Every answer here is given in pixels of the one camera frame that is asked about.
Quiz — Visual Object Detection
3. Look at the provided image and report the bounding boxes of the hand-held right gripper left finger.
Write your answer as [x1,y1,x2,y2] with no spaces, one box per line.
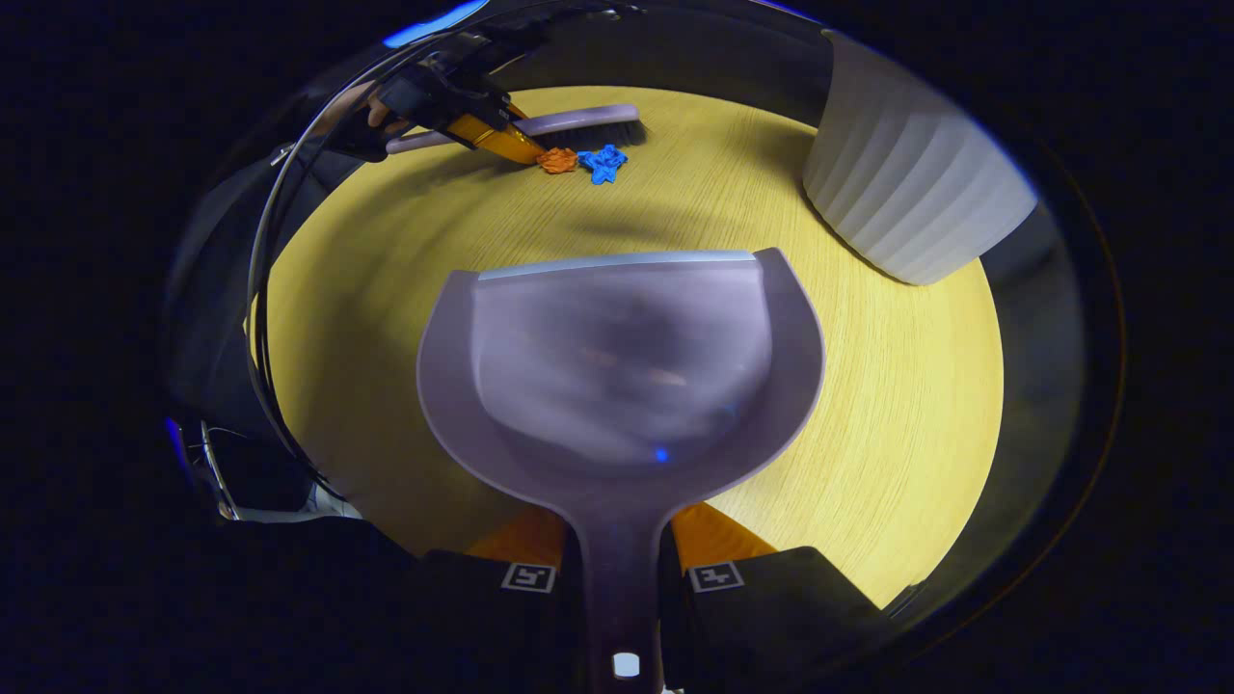
[405,506,589,694]

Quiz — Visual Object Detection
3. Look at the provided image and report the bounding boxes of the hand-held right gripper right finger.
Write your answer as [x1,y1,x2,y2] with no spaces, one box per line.
[660,501,898,694]

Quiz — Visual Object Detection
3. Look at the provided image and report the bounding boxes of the small pink broom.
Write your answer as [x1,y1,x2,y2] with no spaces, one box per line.
[386,104,645,155]

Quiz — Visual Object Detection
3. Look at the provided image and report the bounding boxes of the blue paper trash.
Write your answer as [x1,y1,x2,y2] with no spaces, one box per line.
[577,144,629,186]

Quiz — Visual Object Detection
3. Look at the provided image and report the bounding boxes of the pink dustpan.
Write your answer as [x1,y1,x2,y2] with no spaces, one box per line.
[416,248,827,694]

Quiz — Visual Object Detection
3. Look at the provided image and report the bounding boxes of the white ribbed garbage bin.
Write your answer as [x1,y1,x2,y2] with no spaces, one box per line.
[802,29,1040,287]

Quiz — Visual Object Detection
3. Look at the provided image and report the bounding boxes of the wooden desktop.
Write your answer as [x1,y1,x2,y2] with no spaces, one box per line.
[253,85,1006,610]

